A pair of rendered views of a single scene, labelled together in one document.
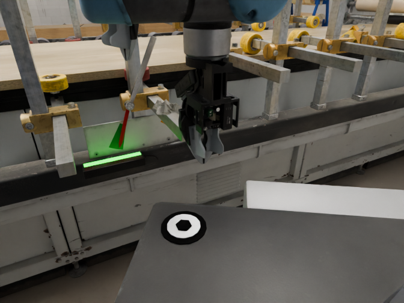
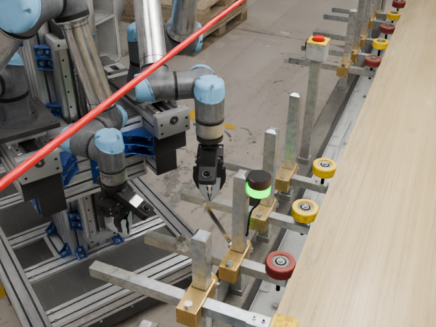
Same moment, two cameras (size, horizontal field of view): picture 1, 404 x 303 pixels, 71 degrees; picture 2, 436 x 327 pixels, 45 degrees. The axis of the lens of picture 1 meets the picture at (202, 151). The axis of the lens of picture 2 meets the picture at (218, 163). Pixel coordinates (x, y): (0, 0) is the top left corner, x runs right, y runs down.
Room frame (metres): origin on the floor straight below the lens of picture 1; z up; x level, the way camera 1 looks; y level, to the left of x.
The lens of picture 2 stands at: (1.58, -0.58, 1.90)
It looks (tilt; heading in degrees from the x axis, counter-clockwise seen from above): 34 degrees down; 139
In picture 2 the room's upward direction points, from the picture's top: straight up
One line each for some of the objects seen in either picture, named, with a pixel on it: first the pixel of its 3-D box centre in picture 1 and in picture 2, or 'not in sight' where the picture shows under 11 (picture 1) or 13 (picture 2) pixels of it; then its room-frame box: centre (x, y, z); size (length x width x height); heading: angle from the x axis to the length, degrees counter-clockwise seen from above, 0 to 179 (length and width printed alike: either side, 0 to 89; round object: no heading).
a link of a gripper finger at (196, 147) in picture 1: (199, 148); (121, 221); (0.47, 0.00, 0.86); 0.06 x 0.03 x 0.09; 26
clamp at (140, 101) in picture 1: (143, 98); (237, 259); (0.80, 0.17, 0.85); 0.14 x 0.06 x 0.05; 116
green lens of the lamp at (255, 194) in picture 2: not in sight; (259, 187); (0.83, 0.21, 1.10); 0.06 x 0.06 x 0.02
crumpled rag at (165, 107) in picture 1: (166, 104); (186, 241); (0.68, 0.09, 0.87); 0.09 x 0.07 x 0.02; 26
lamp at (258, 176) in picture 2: not in sight; (257, 209); (0.83, 0.21, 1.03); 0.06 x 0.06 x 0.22; 26
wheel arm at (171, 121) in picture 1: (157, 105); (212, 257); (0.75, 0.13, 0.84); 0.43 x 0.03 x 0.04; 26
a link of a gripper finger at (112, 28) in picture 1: (113, 39); (215, 183); (0.68, 0.20, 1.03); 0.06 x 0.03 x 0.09; 136
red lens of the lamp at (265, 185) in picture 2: not in sight; (259, 180); (0.83, 0.21, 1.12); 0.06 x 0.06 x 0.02
